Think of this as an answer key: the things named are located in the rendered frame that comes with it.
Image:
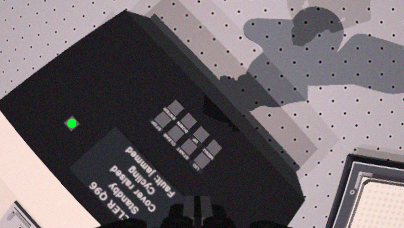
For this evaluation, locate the grey pcr plate with grid of round wells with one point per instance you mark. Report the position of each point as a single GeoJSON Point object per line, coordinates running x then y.
{"type": "Point", "coordinates": [378, 203]}

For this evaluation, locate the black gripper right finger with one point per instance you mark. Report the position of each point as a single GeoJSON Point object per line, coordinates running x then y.
{"type": "Point", "coordinates": [208, 219]}

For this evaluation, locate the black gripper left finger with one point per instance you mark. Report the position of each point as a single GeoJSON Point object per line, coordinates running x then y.
{"type": "Point", "coordinates": [189, 210]}

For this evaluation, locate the grey flat base plate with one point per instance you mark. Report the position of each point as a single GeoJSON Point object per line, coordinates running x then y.
{"type": "Point", "coordinates": [318, 79]}

